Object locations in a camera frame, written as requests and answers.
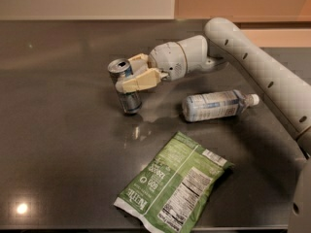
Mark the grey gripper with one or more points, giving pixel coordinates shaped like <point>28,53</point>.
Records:
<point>167,60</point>

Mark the blue silver Red Bull can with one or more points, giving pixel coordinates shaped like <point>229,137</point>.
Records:
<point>120,71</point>

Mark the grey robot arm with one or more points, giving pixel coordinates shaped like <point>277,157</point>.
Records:
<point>286,95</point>

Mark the clear plastic water bottle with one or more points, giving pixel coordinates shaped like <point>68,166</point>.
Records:
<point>214,105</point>

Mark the green chip bag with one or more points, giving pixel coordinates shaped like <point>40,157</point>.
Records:
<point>170,193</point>

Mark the adjacent dark side table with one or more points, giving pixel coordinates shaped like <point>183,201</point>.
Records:
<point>297,60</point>

